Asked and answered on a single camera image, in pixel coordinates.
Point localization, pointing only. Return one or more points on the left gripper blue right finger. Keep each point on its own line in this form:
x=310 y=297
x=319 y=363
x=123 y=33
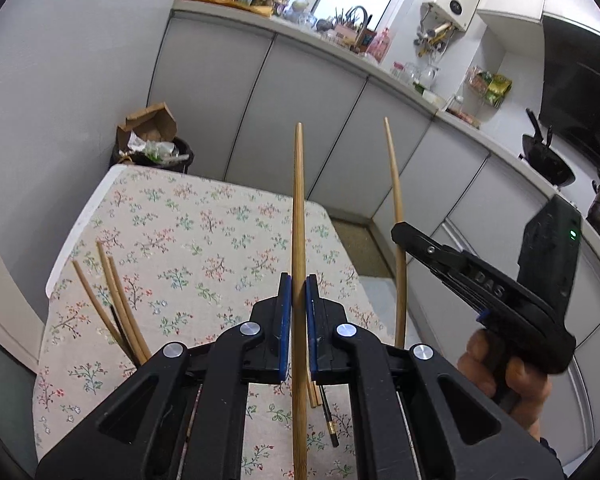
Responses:
x=310 y=295

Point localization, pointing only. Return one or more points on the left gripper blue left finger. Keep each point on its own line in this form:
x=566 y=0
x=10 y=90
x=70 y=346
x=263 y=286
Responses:
x=282 y=317

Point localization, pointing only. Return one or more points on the long wooden chopstick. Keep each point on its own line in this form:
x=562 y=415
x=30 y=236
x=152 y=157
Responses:
x=299 y=390

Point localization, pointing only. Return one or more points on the black kitchen faucet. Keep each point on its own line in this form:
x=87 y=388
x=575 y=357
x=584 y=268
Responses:
x=356 y=20

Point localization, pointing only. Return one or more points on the person's right hand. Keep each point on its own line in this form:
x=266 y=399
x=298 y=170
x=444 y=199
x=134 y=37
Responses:
x=532 y=387

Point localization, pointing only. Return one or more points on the olive floor mat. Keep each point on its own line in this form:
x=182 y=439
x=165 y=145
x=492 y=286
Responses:
x=362 y=249

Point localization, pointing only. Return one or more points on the floral tablecloth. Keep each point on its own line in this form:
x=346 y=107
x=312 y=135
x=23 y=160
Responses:
x=194 y=256

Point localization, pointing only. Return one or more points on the black tipped chopstick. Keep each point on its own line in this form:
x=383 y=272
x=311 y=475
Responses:
x=331 y=427

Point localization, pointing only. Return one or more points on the black wok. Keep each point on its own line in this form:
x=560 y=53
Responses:
x=537 y=151

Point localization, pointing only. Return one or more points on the black trash bin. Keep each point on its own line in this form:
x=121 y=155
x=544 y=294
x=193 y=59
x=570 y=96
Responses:
x=175 y=155

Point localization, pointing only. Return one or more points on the white lower cabinets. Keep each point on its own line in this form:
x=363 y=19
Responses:
x=237 y=85

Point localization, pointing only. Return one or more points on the brown cardboard box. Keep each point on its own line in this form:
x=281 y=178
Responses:
x=153 y=123

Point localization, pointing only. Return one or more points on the black range hood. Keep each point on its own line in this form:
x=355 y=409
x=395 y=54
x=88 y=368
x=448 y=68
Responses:
x=571 y=86

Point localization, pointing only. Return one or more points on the green snack bags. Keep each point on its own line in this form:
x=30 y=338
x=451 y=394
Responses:
x=492 y=88

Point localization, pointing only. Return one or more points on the pink detergent bottle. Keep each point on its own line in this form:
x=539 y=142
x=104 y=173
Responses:
x=380 y=45

